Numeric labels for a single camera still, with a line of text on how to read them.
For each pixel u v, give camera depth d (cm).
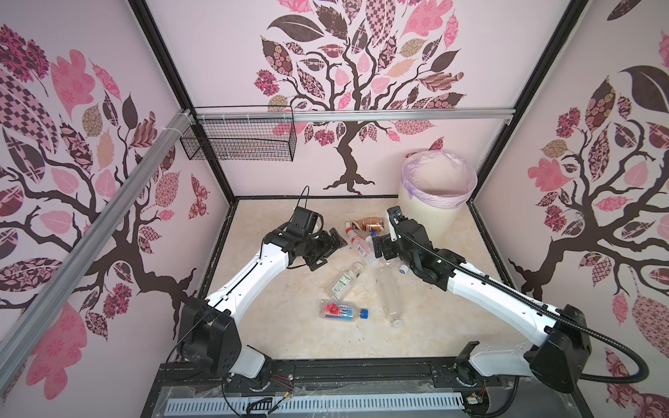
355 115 93
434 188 107
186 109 86
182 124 82
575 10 69
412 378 75
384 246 69
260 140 80
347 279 88
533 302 44
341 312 81
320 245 72
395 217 64
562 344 39
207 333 41
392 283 89
